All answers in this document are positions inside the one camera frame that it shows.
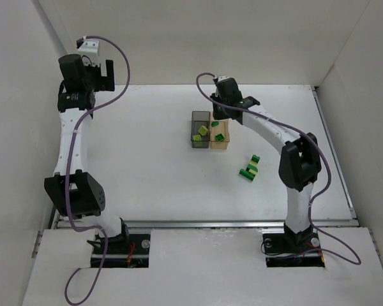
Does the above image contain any green lego stack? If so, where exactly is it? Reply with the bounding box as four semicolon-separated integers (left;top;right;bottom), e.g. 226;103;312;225
239;155;260;182

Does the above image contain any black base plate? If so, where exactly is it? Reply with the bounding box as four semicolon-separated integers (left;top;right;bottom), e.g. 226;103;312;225
87;232;151;268
261;233;325;268

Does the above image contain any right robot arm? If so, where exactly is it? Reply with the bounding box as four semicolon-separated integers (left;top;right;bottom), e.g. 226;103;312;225
210;76;321;255

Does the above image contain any aluminium front rail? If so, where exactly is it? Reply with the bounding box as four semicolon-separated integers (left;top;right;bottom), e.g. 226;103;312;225
56;218;360;230

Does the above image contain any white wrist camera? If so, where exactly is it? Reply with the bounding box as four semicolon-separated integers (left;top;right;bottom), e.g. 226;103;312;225
216;75;230;82
76;36;100;64

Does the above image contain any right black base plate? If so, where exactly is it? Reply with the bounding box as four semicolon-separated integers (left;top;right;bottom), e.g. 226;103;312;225
261;233;325;268

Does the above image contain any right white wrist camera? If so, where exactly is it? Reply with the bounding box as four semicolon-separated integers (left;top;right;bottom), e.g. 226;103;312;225
216;75;230;82

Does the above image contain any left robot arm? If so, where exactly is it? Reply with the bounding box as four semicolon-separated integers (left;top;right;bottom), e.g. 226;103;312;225
44;54;130;247

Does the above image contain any light green square lego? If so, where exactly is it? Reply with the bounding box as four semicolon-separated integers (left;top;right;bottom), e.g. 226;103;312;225
198;126;209;136

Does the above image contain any dark green lego brick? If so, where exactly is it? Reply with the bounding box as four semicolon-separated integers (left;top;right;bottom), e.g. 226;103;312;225
214;133;225;142

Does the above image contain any grey transparent container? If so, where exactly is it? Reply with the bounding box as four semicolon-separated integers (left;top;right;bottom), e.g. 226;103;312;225
190;111;210;149

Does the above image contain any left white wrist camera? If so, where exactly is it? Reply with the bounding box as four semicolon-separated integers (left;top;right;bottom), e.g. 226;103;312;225
76;36;100;64

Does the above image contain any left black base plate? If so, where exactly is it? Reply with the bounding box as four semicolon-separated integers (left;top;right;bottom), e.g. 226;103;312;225
87;232;151;268

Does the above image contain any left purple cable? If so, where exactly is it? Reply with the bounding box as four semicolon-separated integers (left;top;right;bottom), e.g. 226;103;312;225
64;35;131;304

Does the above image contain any orange transparent container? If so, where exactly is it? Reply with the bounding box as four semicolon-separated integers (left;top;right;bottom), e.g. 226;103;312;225
209;112;230;150

